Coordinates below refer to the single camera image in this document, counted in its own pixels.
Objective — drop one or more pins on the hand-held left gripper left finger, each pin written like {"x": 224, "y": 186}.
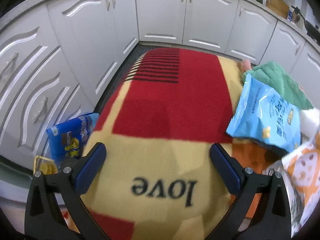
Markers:
{"x": 90, "y": 170}

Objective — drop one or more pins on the white base cabinets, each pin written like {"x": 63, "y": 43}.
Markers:
{"x": 162, "y": 10}

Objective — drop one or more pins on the dark blue snack bag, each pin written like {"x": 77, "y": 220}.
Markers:
{"x": 71, "y": 140}

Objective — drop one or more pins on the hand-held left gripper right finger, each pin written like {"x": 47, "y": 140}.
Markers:
{"x": 222, "y": 170}

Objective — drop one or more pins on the red yellow printed blanket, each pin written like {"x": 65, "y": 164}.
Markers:
{"x": 170, "y": 105}

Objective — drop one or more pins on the pink cloth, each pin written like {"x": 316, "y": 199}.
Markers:
{"x": 245, "y": 65}

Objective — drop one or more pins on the white orange snack packet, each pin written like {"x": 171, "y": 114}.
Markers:
{"x": 300, "y": 170}

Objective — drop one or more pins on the blue white milk carton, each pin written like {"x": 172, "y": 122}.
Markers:
{"x": 290, "y": 16}

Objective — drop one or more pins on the yellow tape roll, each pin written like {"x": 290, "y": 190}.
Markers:
{"x": 45, "y": 166}

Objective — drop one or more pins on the green towel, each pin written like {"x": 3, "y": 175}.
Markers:
{"x": 275, "y": 80}

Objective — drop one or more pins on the light blue snack packet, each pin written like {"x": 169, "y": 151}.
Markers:
{"x": 265, "y": 115}

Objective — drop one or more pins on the wooden cutting board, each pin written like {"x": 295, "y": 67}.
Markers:
{"x": 276, "y": 2}

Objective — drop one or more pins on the white fluffy cloth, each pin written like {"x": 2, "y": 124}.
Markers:
{"x": 310, "y": 120}

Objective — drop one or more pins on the black wok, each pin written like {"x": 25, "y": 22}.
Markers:
{"x": 311, "y": 28}

